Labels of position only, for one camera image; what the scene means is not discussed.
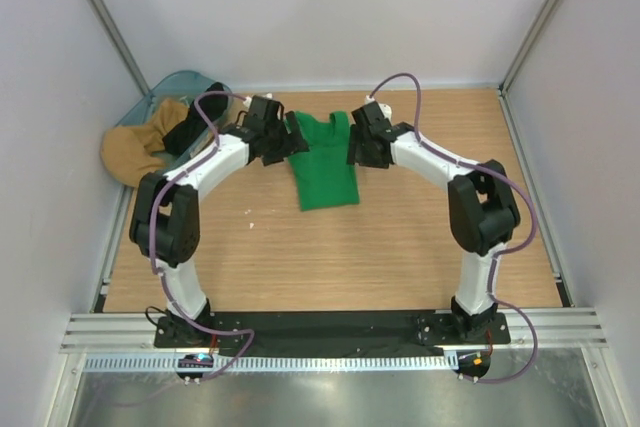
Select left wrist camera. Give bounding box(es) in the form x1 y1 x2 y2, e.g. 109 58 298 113
242 92 273 108

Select black tank top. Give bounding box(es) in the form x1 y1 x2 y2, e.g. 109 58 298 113
162 95 228 156

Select green tank top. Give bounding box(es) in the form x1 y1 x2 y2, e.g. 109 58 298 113
288 111 360 212

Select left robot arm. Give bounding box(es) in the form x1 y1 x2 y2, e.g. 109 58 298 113
129 95 309 348

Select blue plastic basket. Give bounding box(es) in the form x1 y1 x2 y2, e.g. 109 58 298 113
115 70 231 171

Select tan tank top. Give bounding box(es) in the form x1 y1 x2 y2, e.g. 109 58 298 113
100 98 188 188

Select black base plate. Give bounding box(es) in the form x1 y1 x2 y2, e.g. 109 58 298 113
152 310 511 358

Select white slotted cable duct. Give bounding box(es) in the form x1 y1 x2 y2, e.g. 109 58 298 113
84 352 458 374

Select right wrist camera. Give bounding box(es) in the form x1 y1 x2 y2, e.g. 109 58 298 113
365 95 392 120

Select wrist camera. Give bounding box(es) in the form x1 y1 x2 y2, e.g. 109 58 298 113
242 92 273 108
365 95 392 120

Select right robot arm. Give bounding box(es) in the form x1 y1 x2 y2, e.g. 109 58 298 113
347 99 521 343

